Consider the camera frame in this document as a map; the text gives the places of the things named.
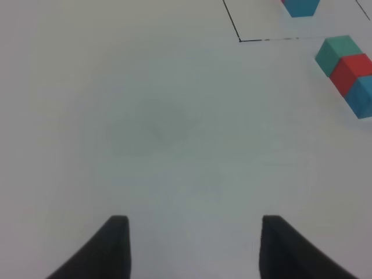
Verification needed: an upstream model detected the green block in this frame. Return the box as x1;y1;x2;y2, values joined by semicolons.
315;35;363;77

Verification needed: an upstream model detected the blue template block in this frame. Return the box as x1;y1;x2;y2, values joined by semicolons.
283;0;320;17

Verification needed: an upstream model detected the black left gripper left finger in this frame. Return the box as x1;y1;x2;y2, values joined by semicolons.
49;216;131;279

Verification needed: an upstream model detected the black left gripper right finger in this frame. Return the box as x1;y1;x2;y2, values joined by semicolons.
259;215;355;279

